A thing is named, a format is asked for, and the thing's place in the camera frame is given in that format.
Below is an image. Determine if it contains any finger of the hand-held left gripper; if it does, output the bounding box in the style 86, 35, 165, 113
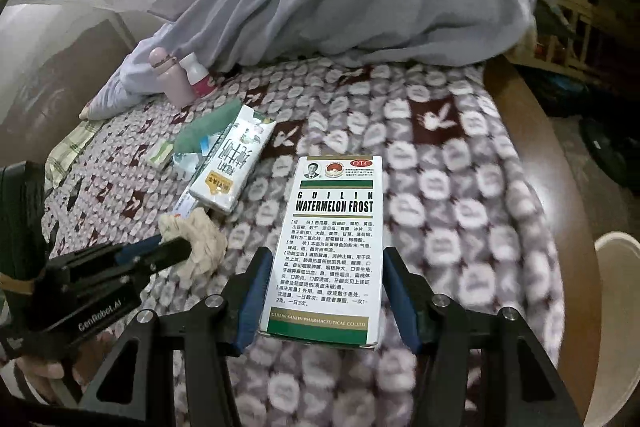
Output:
125, 239, 193, 283
114, 234, 166, 264

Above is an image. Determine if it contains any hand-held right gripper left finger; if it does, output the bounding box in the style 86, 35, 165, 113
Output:
80, 247, 273, 427

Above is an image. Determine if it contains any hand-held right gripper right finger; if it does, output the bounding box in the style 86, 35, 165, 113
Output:
382, 246, 583, 427

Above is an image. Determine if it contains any beige scrunchie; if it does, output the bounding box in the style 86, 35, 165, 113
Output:
159, 207, 228, 283

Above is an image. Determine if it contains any white and green medicine box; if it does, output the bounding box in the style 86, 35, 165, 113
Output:
257, 154, 385, 350

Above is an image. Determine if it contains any green fuzzy sock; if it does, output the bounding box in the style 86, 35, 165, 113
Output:
172, 101, 242, 156

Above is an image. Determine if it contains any beige trash bin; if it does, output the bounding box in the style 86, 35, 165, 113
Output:
582, 232, 640, 427

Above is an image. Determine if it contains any person's left hand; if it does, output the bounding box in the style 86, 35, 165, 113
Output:
22, 332, 113, 403

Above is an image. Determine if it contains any blue snack packet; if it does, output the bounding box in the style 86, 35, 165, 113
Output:
172, 134, 221, 180

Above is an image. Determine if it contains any white milk carton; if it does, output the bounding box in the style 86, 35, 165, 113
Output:
189, 104, 277, 214

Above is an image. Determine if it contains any green plaid sheet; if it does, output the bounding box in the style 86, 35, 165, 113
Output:
47, 119, 101, 185

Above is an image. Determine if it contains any pink insulated bottle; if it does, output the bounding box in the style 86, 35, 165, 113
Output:
149, 47, 193, 106

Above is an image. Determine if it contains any white medicine bottle pink label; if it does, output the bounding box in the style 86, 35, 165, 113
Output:
179, 54, 213, 98

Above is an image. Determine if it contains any brown wooden headboard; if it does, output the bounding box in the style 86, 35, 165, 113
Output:
10, 19, 143, 135

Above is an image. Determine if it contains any black bag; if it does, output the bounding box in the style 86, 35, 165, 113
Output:
579, 117, 640, 198

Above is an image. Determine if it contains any brown wooden bed frame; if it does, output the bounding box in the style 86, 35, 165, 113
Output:
482, 54, 606, 427

